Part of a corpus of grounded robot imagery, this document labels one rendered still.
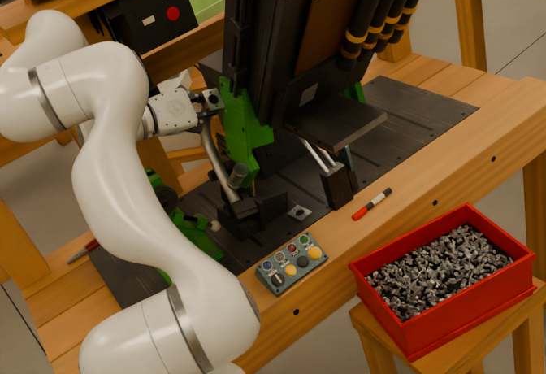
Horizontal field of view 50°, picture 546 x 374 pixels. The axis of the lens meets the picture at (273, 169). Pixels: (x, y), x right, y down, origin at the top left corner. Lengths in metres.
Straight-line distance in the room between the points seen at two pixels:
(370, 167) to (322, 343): 0.97
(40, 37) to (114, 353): 0.49
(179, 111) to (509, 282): 0.80
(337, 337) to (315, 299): 1.00
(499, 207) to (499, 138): 1.18
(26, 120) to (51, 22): 0.19
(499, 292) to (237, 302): 0.68
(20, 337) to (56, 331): 1.57
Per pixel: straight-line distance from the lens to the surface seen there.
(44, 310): 1.65
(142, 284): 1.50
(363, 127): 1.32
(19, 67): 0.94
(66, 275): 1.71
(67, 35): 0.99
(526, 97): 1.78
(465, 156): 1.57
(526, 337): 1.47
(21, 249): 1.70
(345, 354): 2.31
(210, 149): 1.50
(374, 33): 1.27
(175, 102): 1.39
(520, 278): 1.30
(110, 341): 0.75
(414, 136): 1.67
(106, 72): 0.86
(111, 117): 0.83
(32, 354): 3.00
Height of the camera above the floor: 1.82
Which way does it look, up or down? 33 degrees down
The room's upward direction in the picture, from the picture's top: 19 degrees counter-clockwise
